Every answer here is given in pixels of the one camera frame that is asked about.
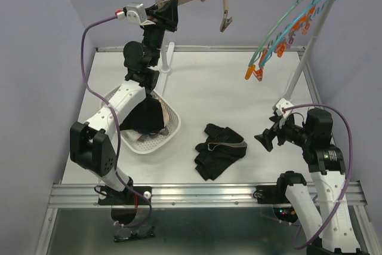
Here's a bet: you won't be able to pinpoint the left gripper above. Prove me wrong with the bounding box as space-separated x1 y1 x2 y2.
141 0 178 67

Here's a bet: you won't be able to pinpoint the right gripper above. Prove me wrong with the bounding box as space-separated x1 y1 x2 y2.
253 113 312 150

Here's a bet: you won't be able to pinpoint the black shorts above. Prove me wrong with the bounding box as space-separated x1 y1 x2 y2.
119 97 165 134
194 123 248 180

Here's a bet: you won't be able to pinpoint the green plastic clip hanger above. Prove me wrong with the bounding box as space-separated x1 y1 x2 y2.
244 0 317 81

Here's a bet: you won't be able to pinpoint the black underwear beige waistband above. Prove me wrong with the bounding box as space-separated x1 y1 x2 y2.
159 98 172 127

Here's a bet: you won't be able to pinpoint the grey striped underwear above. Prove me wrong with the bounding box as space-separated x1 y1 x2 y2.
137 129 169 142

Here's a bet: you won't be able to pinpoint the blue plastic clip hanger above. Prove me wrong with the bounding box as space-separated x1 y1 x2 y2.
253 0 331 82

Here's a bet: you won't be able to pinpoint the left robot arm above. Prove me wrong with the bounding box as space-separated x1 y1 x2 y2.
69 0 180 205

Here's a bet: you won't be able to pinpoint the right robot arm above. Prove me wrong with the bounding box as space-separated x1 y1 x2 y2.
253 106 364 254

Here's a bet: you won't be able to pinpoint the purple clothes peg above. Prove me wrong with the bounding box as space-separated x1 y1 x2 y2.
286 35 294 48

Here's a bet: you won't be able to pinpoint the white perforated plastic basket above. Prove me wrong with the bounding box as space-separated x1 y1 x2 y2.
93 87 181 155

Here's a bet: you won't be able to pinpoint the metal clothes rack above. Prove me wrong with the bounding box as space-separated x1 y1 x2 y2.
150 0 350 100

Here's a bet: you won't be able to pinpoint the black eyeglasses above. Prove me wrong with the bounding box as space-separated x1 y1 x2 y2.
113 226 156 243

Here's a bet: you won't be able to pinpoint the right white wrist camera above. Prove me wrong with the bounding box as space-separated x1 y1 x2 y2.
273 98 294 128

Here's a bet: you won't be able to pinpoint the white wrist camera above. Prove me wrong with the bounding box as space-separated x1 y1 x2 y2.
273 98 294 128
115 3 147 26

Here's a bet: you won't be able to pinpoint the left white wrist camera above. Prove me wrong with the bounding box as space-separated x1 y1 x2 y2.
115 3 147 26

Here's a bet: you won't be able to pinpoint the aluminium mounting rail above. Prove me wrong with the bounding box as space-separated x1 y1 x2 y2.
49 182 366 208

